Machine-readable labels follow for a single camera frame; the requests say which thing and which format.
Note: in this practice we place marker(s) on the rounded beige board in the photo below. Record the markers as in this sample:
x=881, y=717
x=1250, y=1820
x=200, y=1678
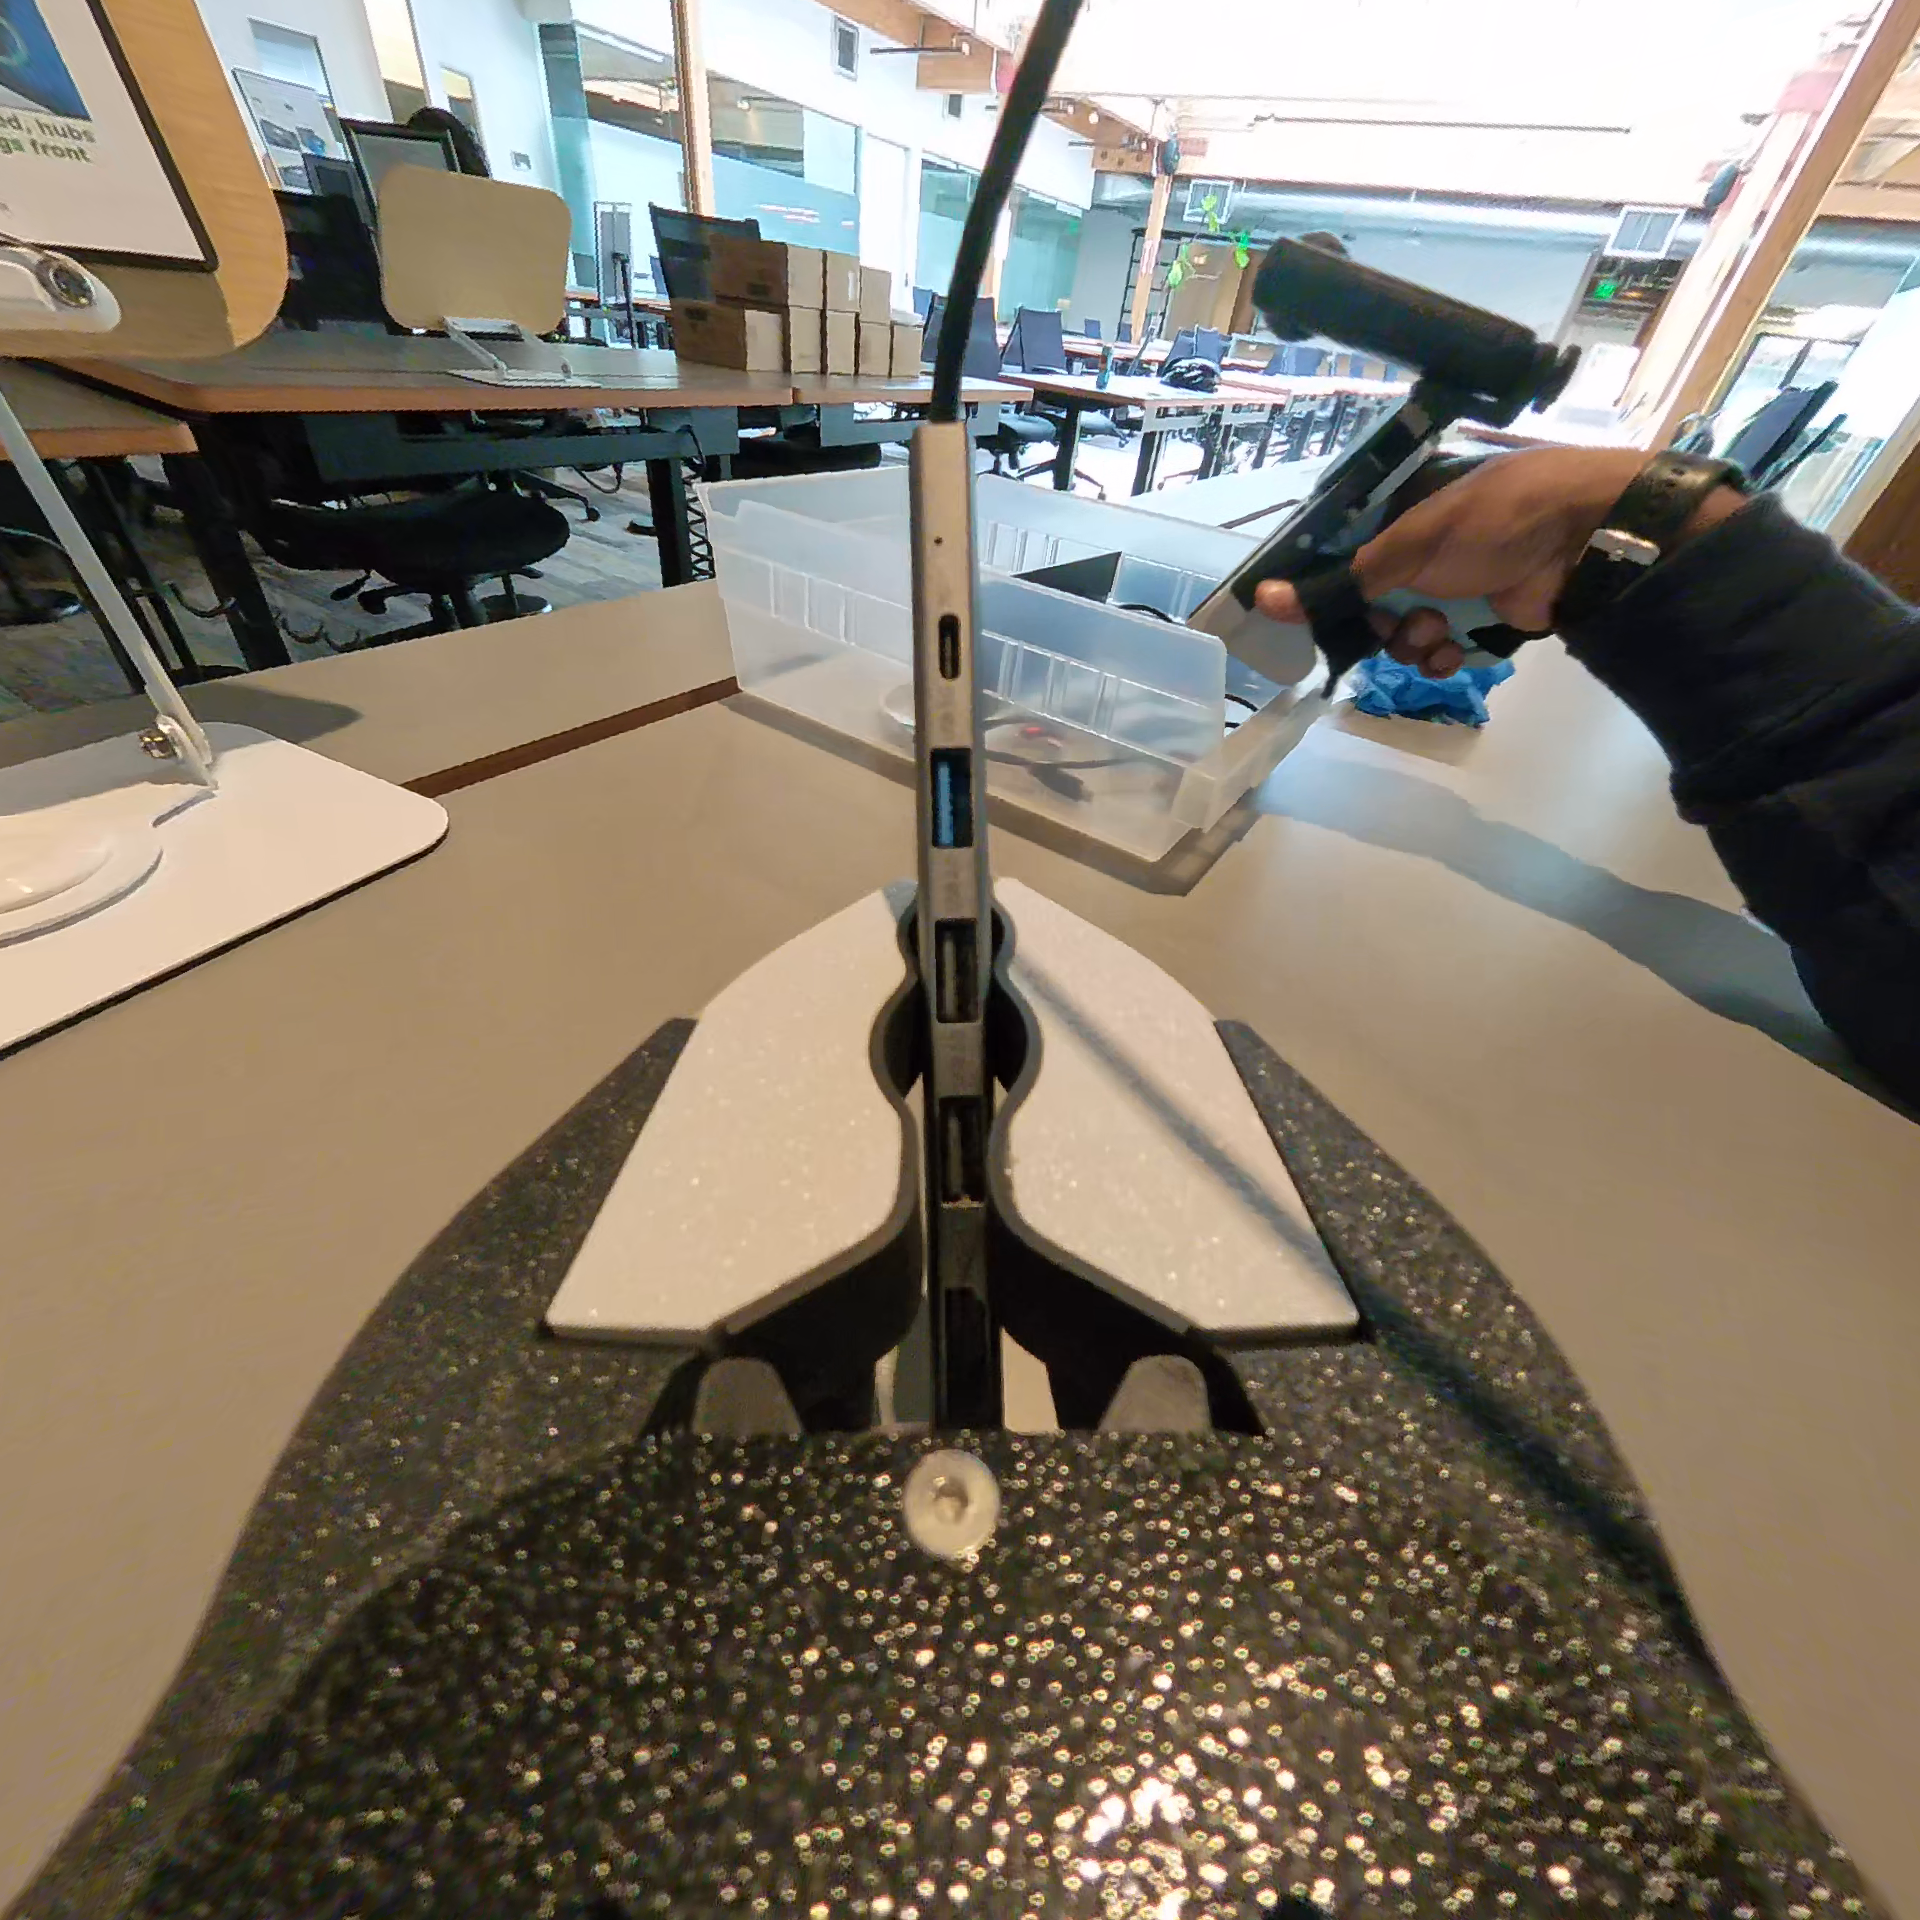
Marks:
x=473, y=247

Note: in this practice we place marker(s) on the grey usb hub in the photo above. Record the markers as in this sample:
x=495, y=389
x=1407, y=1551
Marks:
x=948, y=675

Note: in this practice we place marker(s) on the black wristwatch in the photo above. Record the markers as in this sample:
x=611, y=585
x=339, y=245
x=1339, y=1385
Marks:
x=1665, y=503

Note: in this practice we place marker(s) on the black office chair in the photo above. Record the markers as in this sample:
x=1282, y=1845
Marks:
x=421, y=534

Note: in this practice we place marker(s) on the stack of cardboard boxes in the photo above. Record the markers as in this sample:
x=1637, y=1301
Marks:
x=749, y=301

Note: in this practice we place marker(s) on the blue crumpled glove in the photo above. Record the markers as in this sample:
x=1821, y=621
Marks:
x=1425, y=697

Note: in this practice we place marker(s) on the hanging green plant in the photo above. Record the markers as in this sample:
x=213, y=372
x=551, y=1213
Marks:
x=1207, y=241

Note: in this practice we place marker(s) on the person's right hand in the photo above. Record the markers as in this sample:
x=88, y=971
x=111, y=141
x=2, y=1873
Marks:
x=1500, y=524

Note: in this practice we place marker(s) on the white document stand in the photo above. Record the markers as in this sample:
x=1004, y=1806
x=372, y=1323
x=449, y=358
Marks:
x=271, y=840

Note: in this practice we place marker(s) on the black desk monitor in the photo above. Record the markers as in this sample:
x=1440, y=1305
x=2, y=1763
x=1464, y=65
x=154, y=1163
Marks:
x=394, y=159

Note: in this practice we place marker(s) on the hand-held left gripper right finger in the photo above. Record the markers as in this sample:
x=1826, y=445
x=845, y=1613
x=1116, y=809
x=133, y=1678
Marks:
x=1155, y=1155

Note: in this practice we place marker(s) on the clear plastic bin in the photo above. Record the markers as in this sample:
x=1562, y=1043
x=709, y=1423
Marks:
x=840, y=599

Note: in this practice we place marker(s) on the instruction sheet on stand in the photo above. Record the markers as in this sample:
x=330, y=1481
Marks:
x=180, y=150

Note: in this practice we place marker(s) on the person's right forearm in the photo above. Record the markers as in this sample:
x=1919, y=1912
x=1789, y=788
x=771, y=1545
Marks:
x=1800, y=704

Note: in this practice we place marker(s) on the brown office desk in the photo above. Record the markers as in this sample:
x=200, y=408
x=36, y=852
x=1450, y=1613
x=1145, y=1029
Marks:
x=450, y=395

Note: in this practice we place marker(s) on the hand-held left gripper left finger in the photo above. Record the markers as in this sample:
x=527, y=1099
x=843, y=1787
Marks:
x=749, y=1155

